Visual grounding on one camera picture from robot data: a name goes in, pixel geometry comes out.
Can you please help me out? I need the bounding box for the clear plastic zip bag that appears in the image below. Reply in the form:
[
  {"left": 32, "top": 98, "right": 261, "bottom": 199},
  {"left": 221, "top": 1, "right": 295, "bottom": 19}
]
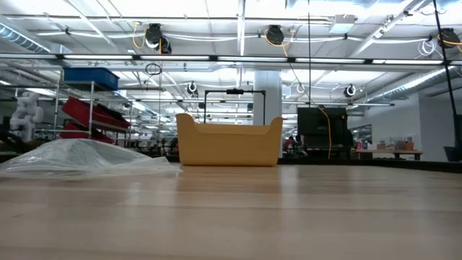
[{"left": 0, "top": 138, "right": 183, "bottom": 181}]

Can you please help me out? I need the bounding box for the yellow plastic bin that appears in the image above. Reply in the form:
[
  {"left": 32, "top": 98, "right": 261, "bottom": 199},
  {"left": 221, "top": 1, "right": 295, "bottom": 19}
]
[{"left": 175, "top": 113, "right": 284, "bottom": 168}]

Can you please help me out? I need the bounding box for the white pillar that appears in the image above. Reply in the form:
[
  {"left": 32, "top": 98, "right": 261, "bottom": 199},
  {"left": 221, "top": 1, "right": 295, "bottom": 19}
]
[{"left": 252, "top": 69, "right": 284, "bottom": 126}]

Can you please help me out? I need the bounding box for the black monitor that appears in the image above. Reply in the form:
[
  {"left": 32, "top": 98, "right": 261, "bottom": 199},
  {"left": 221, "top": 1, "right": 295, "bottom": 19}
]
[{"left": 296, "top": 106, "right": 349, "bottom": 148}]

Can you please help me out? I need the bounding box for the long ceiling light strip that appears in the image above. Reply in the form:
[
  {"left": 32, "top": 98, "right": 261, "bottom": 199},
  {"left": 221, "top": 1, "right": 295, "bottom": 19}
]
[{"left": 0, "top": 53, "right": 462, "bottom": 66}]

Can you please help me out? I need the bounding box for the red tilted bin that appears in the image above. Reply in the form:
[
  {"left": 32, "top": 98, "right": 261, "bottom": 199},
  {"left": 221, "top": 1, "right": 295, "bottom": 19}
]
[
  {"left": 60, "top": 96, "right": 132, "bottom": 130},
  {"left": 58, "top": 121, "right": 115, "bottom": 144}
]

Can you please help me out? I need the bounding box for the metal shelf rack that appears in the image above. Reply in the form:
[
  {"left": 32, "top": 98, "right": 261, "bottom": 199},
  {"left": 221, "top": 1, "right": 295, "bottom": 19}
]
[{"left": 34, "top": 68, "right": 134, "bottom": 155}]

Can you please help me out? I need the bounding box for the blue storage bin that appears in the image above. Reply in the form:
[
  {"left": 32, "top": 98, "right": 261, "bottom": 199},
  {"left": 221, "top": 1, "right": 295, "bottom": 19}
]
[{"left": 63, "top": 66, "right": 121, "bottom": 92}]

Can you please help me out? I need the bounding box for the wooden table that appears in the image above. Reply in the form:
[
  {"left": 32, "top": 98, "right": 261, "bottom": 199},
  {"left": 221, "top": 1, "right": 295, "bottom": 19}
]
[{"left": 355, "top": 147, "right": 424, "bottom": 162}]

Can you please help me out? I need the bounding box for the white robot figure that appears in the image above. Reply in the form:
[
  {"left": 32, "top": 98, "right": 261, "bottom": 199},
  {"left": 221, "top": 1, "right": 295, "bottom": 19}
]
[{"left": 9, "top": 90, "right": 45, "bottom": 142}]

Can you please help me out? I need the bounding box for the black gantry frame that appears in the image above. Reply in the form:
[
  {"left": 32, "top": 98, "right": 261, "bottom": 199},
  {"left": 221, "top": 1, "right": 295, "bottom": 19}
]
[{"left": 203, "top": 87, "right": 267, "bottom": 126}]

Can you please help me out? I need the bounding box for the thin black hanging cable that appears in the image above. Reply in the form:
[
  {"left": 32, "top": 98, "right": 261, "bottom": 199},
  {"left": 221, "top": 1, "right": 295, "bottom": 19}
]
[{"left": 308, "top": 0, "right": 312, "bottom": 106}]

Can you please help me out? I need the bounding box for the silver ventilation duct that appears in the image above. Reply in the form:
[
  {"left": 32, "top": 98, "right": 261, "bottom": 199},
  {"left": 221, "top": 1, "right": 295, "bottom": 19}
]
[
  {"left": 360, "top": 66, "right": 462, "bottom": 105},
  {"left": 0, "top": 22, "right": 53, "bottom": 54}
]

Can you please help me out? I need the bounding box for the long straight black cable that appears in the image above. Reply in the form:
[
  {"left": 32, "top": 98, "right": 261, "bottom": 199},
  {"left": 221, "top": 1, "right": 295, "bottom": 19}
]
[{"left": 432, "top": 0, "right": 462, "bottom": 163}]

